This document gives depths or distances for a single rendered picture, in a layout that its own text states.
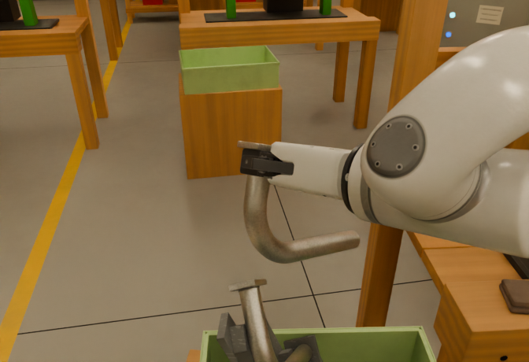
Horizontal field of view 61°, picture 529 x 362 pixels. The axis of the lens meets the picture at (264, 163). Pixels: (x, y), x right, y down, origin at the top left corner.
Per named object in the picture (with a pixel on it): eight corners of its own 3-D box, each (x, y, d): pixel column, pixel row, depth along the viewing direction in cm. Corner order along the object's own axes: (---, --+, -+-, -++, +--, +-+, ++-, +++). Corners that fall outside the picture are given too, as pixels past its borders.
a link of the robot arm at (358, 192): (422, 145, 47) (396, 143, 49) (375, 134, 41) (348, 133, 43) (411, 225, 47) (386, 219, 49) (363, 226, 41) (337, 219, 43)
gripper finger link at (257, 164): (327, 168, 48) (313, 165, 53) (256, 158, 46) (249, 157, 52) (326, 179, 48) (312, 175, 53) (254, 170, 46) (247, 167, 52)
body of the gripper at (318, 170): (405, 149, 49) (325, 142, 57) (349, 137, 42) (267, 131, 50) (396, 217, 49) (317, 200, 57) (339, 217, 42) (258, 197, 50)
